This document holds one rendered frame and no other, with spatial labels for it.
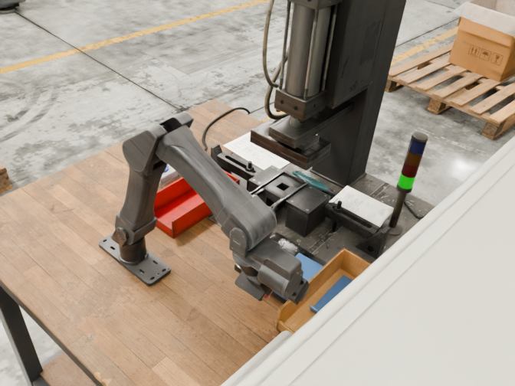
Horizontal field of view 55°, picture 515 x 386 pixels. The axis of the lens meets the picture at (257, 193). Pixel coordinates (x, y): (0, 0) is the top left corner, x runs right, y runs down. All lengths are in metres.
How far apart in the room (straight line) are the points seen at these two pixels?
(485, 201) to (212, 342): 0.93
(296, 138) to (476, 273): 1.02
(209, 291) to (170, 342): 0.16
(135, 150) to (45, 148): 2.48
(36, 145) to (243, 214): 2.70
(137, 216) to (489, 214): 0.94
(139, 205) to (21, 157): 2.34
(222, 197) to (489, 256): 0.69
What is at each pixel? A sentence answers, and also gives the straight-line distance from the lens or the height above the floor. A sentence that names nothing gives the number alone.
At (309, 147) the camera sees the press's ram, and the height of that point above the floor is 1.14.
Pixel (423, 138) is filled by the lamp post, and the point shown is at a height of 1.20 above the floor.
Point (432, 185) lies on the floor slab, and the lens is 3.24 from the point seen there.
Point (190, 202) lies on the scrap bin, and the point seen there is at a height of 0.91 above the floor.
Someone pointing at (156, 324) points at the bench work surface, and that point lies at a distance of 1.12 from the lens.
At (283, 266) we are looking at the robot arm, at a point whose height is 1.18.
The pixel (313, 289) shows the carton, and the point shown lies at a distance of 1.16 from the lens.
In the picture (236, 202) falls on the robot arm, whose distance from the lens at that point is 0.84.
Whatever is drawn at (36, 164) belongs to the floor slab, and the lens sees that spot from 3.27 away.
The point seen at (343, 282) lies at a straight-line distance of 1.22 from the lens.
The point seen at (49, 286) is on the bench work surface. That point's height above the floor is 0.90.
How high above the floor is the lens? 1.79
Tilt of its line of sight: 38 degrees down
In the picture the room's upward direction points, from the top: 4 degrees clockwise
